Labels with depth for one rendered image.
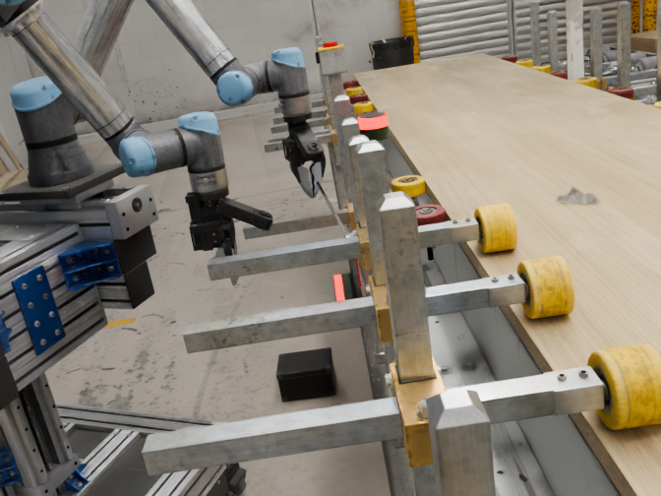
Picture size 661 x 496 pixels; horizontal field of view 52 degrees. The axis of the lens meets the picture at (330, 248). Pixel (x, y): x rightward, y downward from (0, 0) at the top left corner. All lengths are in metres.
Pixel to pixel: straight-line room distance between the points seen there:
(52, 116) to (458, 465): 1.37
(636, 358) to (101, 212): 1.21
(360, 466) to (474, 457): 1.72
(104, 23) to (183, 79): 7.44
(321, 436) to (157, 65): 8.60
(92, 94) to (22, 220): 0.50
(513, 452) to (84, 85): 1.01
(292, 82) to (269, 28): 7.51
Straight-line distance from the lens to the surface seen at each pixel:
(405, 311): 0.68
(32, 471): 1.84
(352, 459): 2.21
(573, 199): 1.41
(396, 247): 0.65
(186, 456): 0.72
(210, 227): 1.38
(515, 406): 0.71
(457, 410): 0.45
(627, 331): 0.94
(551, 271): 0.93
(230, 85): 1.51
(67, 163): 1.68
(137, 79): 9.22
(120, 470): 2.06
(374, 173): 0.88
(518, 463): 1.16
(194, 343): 0.94
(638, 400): 0.73
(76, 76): 1.39
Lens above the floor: 1.36
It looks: 21 degrees down
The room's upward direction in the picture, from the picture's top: 9 degrees counter-clockwise
